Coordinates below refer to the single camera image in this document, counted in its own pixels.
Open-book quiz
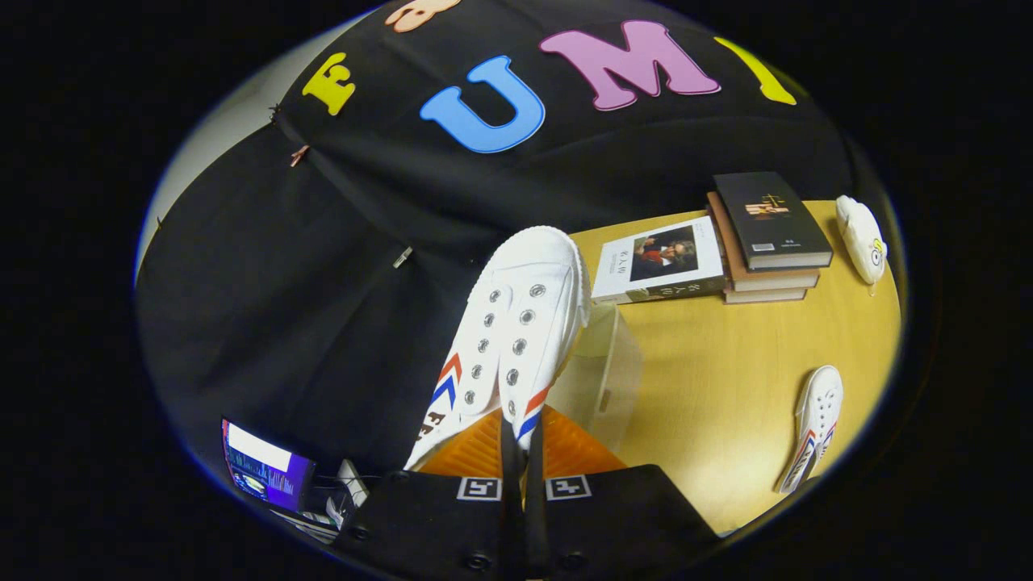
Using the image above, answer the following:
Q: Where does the white portrait cover book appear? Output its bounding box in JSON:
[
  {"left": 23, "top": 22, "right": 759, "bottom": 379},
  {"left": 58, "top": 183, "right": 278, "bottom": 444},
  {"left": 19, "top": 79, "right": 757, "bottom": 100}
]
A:
[{"left": 591, "top": 215, "right": 727, "bottom": 305}]

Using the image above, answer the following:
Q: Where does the white plush toy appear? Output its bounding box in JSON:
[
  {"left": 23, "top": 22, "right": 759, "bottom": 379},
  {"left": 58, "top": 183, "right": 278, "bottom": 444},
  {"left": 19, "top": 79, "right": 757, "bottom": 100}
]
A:
[{"left": 835, "top": 194, "right": 889, "bottom": 286}]

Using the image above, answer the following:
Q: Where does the black cover book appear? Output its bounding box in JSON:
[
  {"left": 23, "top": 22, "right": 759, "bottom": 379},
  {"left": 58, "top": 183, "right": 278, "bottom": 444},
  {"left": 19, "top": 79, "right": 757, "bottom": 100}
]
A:
[{"left": 713, "top": 171, "right": 834, "bottom": 271}]

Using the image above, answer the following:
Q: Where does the cream fabric storage box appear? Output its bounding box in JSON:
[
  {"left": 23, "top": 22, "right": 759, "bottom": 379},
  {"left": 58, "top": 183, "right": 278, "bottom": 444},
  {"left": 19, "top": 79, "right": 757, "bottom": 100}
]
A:
[{"left": 549, "top": 303, "right": 644, "bottom": 454}]

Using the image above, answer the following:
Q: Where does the white striped canvas shoe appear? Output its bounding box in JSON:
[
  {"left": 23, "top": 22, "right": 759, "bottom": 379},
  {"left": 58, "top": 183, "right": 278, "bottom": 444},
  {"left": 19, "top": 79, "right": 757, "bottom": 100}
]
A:
[
  {"left": 779, "top": 365, "right": 844, "bottom": 495},
  {"left": 404, "top": 226, "right": 592, "bottom": 470}
]

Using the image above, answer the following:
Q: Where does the black backdrop cloth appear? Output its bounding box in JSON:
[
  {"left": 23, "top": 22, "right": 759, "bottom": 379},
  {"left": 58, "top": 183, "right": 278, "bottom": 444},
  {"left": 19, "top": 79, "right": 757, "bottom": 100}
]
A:
[{"left": 136, "top": 0, "right": 856, "bottom": 477}]

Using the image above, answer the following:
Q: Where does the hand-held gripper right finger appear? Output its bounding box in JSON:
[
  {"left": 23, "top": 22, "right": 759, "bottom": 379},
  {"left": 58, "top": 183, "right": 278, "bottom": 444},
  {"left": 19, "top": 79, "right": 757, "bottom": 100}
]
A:
[{"left": 525, "top": 403, "right": 723, "bottom": 581}]

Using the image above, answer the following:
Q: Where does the white laptop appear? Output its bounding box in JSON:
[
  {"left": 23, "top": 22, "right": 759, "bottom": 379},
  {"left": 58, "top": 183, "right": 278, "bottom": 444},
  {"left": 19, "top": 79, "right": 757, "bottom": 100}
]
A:
[{"left": 325, "top": 458, "right": 370, "bottom": 529}]

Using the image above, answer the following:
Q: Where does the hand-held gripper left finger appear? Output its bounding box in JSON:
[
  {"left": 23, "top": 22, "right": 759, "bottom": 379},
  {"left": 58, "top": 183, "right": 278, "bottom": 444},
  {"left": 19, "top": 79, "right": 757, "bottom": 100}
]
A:
[{"left": 332, "top": 408, "right": 524, "bottom": 581}]

